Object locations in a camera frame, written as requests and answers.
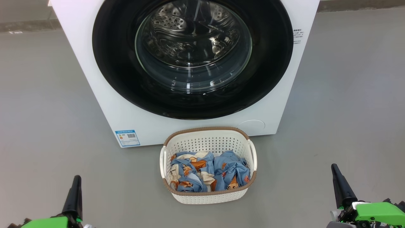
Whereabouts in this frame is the round drain filter cover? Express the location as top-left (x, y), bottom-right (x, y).
top-left (237, 120), bottom-right (265, 136)

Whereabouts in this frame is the stainless steel washing machine drum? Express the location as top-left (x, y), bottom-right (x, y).
top-left (136, 0), bottom-right (252, 92)

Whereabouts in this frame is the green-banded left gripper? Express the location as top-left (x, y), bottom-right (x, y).
top-left (6, 175), bottom-right (95, 228)

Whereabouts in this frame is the blue cartoon garment with cream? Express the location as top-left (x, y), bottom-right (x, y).
top-left (170, 151), bottom-right (215, 193)

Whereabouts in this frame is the washing machine door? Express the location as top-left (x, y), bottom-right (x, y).
top-left (92, 0), bottom-right (294, 120)

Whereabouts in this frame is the blue energy label sticker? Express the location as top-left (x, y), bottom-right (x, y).
top-left (115, 130), bottom-right (140, 147)

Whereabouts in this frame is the blue cartoon print garment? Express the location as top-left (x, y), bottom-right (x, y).
top-left (214, 150), bottom-right (251, 191)

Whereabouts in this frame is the white front-load washing machine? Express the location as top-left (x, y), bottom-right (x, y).
top-left (49, 0), bottom-right (320, 148)

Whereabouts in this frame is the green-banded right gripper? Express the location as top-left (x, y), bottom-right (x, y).
top-left (327, 164), bottom-right (405, 228)

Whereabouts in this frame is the cream perforated laundry basket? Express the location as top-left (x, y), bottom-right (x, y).
top-left (160, 127), bottom-right (258, 205)

